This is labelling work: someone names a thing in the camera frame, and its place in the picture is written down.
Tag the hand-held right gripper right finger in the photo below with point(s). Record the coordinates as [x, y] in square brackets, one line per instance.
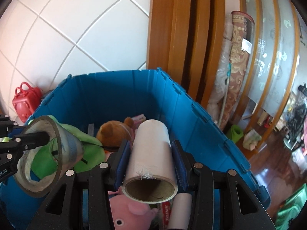
[181, 165]

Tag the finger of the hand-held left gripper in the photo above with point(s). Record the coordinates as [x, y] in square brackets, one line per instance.
[33, 139]
[18, 129]

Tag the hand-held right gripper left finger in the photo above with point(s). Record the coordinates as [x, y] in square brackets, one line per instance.
[122, 165]

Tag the brown teddy bear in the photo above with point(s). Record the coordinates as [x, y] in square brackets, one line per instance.
[111, 131]

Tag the large tape roll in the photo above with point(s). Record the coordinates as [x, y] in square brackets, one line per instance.
[69, 146]

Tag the pink pig plush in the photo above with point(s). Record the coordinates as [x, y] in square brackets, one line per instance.
[134, 208]

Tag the pink box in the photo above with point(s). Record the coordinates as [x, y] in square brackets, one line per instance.
[139, 118]

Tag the red white packet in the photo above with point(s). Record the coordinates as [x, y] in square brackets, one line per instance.
[166, 215]

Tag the blue plastic storage crate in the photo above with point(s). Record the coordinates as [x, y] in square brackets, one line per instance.
[144, 93]

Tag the red toy suitcase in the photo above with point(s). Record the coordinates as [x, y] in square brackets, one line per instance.
[25, 103]

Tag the green rolled mat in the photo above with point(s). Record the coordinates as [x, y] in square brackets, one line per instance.
[235, 133]

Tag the pale plastic bag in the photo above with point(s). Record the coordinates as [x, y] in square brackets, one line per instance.
[251, 140]

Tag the white mop pole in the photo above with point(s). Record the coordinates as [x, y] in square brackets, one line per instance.
[225, 95]

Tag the rolled white lace fabric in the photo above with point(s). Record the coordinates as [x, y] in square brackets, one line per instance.
[221, 76]

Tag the green cloth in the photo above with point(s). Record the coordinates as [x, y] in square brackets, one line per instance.
[292, 208]

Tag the dark clutter pile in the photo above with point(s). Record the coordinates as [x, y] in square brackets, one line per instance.
[297, 117]

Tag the rolled patterned carpet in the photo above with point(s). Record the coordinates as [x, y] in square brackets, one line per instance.
[239, 52]

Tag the frosted glass sliding door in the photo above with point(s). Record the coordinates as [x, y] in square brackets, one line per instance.
[268, 52]

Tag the wooden door frame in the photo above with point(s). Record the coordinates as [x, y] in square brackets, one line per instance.
[187, 40]

